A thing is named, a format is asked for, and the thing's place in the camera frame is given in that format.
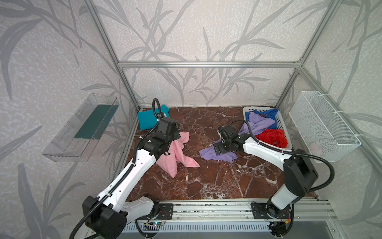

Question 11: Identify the pink t-shirt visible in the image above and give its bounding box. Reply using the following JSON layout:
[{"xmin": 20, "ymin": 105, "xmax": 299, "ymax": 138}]
[{"xmin": 156, "ymin": 132, "xmax": 200, "ymax": 178}]

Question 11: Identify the purple t-shirt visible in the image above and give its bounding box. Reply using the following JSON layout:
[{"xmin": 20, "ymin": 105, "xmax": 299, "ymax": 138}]
[{"xmin": 199, "ymin": 112, "xmax": 277, "ymax": 163}]

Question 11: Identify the white plastic laundry basket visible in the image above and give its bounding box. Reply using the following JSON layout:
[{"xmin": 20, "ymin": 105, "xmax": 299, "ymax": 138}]
[{"xmin": 243, "ymin": 106, "xmax": 292, "ymax": 150}]

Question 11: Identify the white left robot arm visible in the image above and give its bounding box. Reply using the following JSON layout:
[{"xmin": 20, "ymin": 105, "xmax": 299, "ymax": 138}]
[{"xmin": 70, "ymin": 118, "xmax": 181, "ymax": 239}]

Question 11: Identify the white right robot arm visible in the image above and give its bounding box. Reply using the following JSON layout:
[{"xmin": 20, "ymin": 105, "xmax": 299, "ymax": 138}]
[{"xmin": 213, "ymin": 126, "xmax": 318, "ymax": 219}]

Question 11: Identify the folded teal t-shirt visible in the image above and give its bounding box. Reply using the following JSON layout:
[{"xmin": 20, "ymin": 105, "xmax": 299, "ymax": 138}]
[{"xmin": 138, "ymin": 105, "xmax": 170, "ymax": 130}]

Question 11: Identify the red t-shirt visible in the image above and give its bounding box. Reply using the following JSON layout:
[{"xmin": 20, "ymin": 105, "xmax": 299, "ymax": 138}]
[{"xmin": 255, "ymin": 129, "xmax": 288, "ymax": 148}]

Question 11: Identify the blue t-shirt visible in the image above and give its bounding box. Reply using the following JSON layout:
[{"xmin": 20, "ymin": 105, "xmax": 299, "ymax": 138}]
[{"xmin": 245, "ymin": 109, "xmax": 279, "ymax": 129}]

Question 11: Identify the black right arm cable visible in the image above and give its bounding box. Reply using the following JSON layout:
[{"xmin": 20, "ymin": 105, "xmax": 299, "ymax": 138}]
[{"xmin": 228, "ymin": 119, "xmax": 335, "ymax": 193}]

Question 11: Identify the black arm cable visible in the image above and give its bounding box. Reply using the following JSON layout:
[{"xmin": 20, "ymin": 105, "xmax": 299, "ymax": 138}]
[
  {"xmin": 69, "ymin": 98, "xmax": 163, "ymax": 239},
  {"xmin": 228, "ymin": 119, "xmax": 335, "ymax": 193}
]

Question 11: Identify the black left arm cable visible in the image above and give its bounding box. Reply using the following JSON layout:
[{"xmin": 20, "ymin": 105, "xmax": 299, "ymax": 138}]
[{"xmin": 69, "ymin": 98, "xmax": 163, "ymax": 239}]

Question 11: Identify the clear acrylic wall shelf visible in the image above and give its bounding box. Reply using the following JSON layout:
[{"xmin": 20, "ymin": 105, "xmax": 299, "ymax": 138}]
[{"xmin": 42, "ymin": 93, "xmax": 119, "ymax": 162}]

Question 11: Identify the aluminium cage frame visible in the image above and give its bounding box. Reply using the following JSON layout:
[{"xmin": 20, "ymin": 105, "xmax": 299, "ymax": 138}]
[{"xmin": 83, "ymin": 0, "xmax": 382, "ymax": 239}]

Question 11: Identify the white wire mesh basket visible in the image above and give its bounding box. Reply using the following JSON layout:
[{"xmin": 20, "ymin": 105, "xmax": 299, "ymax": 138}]
[{"xmin": 289, "ymin": 91, "xmax": 362, "ymax": 162}]

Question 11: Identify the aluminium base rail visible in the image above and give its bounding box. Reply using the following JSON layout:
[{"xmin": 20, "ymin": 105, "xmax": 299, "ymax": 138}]
[{"xmin": 119, "ymin": 198, "xmax": 347, "ymax": 239}]

